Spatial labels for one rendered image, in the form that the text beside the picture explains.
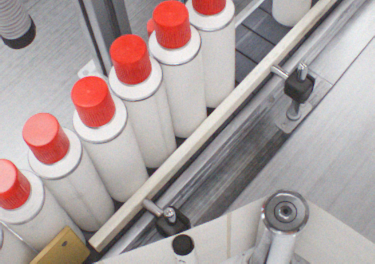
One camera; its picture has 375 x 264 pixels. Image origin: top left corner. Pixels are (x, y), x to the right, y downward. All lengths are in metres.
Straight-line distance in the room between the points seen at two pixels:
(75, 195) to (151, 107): 0.11
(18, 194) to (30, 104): 0.34
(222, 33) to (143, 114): 0.11
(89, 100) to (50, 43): 0.39
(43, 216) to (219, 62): 0.25
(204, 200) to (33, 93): 0.29
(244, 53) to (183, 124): 0.15
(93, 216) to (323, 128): 0.29
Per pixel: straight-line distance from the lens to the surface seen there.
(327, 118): 0.69
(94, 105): 0.46
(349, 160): 0.67
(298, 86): 0.66
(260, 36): 0.75
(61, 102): 0.78
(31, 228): 0.50
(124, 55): 0.48
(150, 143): 0.59
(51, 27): 0.86
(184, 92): 0.57
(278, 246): 0.46
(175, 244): 0.42
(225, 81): 0.63
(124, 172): 0.56
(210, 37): 0.56
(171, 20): 0.50
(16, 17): 0.50
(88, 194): 0.54
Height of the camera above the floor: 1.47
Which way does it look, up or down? 62 degrees down
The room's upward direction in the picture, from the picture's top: 9 degrees counter-clockwise
